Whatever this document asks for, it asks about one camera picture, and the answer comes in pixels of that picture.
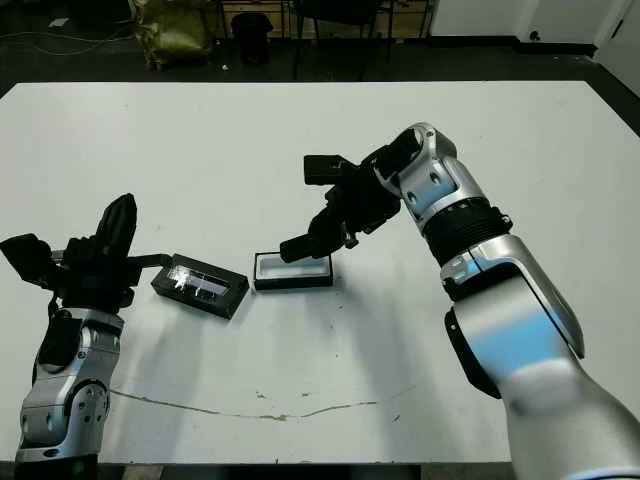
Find black trash bin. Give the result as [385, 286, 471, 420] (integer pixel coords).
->
[231, 12, 275, 66]

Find yellow-green sack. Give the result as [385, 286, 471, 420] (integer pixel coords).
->
[128, 0, 214, 71]

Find slim black camera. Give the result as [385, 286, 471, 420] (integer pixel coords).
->
[280, 234, 336, 262]

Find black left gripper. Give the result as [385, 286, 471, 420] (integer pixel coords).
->
[49, 193, 175, 312]

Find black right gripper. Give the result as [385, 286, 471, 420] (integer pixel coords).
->
[281, 147, 404, 264]

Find white door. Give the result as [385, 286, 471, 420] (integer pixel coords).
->
[592, 0, 640, 84]

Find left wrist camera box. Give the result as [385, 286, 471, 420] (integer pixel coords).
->
[0, 233, 55, 297]

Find black box with white insert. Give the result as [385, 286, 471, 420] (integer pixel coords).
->
[253, 249, 335, 292]

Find glossy black box lid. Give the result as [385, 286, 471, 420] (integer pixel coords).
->
[149, 253, 250, 321]

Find black mesh office chair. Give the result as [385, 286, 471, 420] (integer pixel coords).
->
[291, 0, 396, 81]

